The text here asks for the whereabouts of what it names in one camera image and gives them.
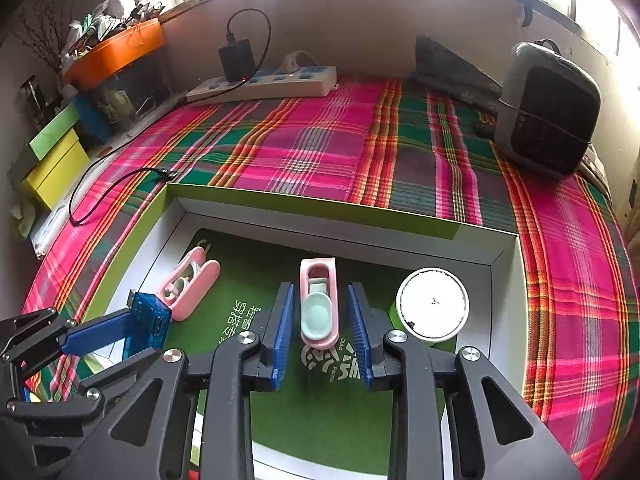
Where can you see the dark cloth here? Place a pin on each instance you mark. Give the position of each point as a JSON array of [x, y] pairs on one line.
[[440, 67]]

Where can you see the white power strip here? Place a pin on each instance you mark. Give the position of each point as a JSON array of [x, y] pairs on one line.
[[280, 87]]

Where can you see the clutter in orange tray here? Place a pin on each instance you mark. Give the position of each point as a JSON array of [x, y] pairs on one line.
[[95, 30]]

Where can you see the yellow storage box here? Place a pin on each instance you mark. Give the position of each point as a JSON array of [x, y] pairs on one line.
[[60, 175]]

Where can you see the dark glass jar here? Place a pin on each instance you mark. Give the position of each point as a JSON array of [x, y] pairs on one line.
[[32, 97]]

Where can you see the pink white clip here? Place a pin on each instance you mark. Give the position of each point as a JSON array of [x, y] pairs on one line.
[[197, 290]]

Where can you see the glass tank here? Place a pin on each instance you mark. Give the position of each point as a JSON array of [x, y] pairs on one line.
[[140, 85]]

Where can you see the blue translucent USB module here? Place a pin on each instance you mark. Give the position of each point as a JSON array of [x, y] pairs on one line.
[[150, 320]]

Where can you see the dried branches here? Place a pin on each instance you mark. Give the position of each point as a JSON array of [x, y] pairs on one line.
[[40, 40]]

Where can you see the orange tray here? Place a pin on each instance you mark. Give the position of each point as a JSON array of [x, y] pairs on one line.
[[120, 52]]

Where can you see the green white spool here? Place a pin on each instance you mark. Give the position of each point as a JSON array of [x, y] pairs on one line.
[[432, 302]]

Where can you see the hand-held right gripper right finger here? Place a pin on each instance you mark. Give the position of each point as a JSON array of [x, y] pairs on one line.
[[360, 335]]

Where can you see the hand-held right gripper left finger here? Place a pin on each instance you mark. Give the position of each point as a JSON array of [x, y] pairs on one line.
[[282, 335]]

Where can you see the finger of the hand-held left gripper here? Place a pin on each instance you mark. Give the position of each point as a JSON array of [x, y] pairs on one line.
[[95, 335], [115, 377]]

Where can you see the white plastic packet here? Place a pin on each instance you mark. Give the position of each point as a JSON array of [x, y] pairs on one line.
[[50, 230]]

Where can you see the large green cardboard box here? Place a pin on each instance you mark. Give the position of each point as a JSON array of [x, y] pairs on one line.
[[300, 205]]

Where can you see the dark hook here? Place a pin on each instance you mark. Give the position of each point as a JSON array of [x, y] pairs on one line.
[[531, 0]]

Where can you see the lime green storage box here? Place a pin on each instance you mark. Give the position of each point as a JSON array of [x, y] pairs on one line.
[[52, 132]]

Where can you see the white plug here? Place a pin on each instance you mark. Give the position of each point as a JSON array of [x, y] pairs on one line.
[[295, 60]]

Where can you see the beige patterned pillow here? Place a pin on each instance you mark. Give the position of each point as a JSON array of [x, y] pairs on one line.
[[595, 170]]

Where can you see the blue box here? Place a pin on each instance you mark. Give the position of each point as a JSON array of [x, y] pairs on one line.
[[95, 120]]

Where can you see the grey black heater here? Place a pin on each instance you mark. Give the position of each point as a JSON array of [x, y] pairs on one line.
[[545, 110]]

